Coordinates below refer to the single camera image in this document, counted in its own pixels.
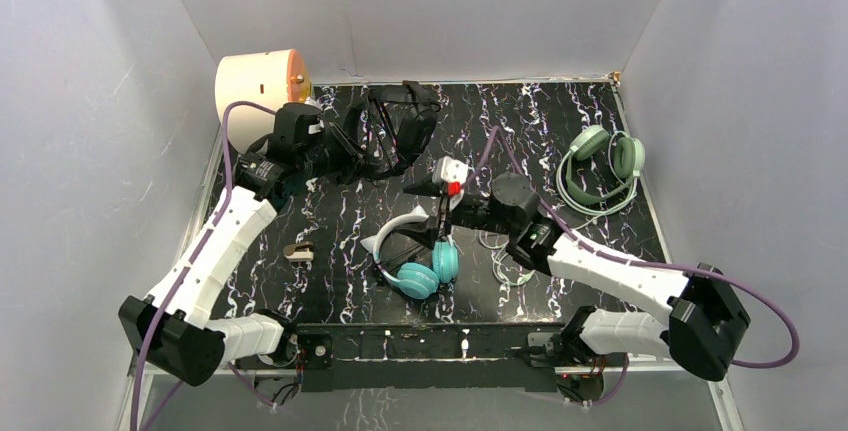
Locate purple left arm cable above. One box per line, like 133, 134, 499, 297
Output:
128, 100, 280, 431

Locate small tan white clip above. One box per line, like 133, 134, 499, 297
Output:
283, 242, 315, 263

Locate cream cylindrical drum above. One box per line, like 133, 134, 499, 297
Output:
214, 49, 313, 153

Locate green headphones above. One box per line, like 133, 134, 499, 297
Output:
556, 125, 646, 215

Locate teal cat-ear headphones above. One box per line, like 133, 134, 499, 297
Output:
361, 206, 460, 300

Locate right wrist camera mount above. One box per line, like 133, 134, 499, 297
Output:
431, 156, 471, 202

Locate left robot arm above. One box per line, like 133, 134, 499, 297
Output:
118, 102, 372, 386

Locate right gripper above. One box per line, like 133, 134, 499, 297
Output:
393, 170, 517, 250

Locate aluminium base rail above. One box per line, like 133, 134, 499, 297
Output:
119, 323, 743, 431

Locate black headphones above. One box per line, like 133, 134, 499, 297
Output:
343, 80, 442, 182

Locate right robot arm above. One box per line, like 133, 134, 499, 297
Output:
404, 173, 751, 382

